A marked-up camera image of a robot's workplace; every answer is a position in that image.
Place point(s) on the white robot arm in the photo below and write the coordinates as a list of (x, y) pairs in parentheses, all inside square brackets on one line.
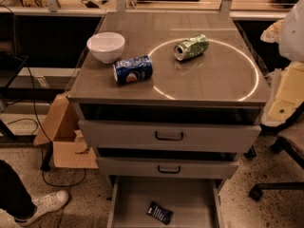
[(291, 41)]

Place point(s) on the white sneaker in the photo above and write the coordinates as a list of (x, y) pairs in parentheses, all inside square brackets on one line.
[(46, 204)]

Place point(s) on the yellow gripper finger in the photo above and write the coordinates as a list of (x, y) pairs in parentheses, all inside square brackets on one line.
[(272, 33), (287, 94)]

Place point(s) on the white ceramic bowl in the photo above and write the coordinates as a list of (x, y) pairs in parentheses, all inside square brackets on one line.
[(107, 47)]

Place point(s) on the dark blue RXBAR wrapper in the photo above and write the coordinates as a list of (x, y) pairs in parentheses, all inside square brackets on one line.
[(159, 213)]

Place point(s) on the left dark side table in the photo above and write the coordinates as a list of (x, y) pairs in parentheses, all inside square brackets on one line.
[(11, 65)]

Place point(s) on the middle grey drawer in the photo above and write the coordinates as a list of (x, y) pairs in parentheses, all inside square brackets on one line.
[(167, 168)]

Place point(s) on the crushed green soda can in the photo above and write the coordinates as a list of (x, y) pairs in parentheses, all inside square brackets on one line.
[(191, 47)]

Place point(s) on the grey drawer cabinet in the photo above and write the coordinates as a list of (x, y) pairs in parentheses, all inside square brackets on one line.
[(223, 85)]

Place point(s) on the dark trouser leg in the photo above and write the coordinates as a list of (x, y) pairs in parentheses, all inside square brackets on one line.
[(14, 197)]

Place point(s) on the brown cardboard box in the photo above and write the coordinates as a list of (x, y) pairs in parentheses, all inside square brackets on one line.
[(61, 129)]

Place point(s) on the top grey drawer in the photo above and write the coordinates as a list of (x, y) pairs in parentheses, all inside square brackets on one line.
[(170, 136)]

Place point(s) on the open bottom grey drawer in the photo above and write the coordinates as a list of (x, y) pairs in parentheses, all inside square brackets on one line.
[(194, 203)]

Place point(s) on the crushed blue Pepsi can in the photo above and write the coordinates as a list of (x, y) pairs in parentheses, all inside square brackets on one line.
[(133, 70)]

